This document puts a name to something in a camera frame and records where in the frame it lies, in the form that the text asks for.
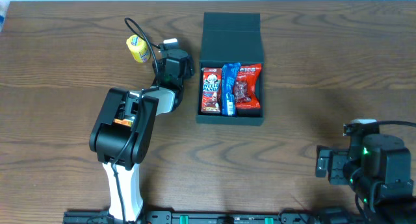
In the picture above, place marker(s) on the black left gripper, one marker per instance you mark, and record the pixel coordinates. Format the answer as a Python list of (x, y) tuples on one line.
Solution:
[(175, 56)]

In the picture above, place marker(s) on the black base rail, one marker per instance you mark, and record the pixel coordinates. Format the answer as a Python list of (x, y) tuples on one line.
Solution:
[(211, 217)]

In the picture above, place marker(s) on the yellow orange snack bag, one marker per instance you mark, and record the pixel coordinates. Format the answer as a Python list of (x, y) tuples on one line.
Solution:
[(126, 122)]

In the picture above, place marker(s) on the yellow candy canister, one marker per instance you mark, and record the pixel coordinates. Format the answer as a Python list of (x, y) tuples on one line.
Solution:
[(138, 48)]

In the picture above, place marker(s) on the blue Oreo cookie pack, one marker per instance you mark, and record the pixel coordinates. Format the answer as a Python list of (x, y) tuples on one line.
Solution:
[(229, 76)]

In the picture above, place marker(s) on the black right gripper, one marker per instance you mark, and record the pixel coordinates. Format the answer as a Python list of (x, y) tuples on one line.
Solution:
[(329, 163)]

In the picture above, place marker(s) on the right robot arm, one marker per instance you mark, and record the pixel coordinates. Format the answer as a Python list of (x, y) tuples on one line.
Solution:
[(379, 177)]

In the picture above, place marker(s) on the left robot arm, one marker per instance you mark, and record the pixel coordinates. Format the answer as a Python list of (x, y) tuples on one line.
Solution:
[(122, 132)]

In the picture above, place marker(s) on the dark green gift box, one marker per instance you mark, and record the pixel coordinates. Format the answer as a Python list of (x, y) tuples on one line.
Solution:
[(232, 38)]

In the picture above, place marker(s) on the red Hello Panda box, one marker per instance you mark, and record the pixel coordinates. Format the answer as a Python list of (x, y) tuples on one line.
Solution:
[(210, 100)]

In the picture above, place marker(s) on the red Hacks candy bag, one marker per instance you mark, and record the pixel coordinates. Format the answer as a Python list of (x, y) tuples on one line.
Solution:
[(244, 88)]

